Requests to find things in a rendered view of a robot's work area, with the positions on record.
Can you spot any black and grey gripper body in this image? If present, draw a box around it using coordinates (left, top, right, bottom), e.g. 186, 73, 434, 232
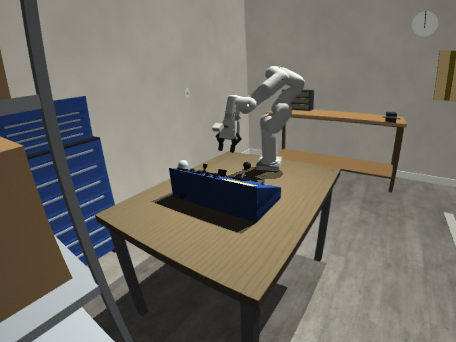
219, 119, 240, 140

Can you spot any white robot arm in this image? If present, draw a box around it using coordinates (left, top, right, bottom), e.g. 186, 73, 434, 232
224, 66, 305, 165

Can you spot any blue console panel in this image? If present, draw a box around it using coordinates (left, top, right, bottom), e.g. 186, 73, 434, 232
169, 160, 281, 223

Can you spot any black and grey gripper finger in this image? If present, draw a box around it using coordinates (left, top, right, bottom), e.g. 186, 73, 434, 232
230, 133, 242, 153
216, 133, 225, 151

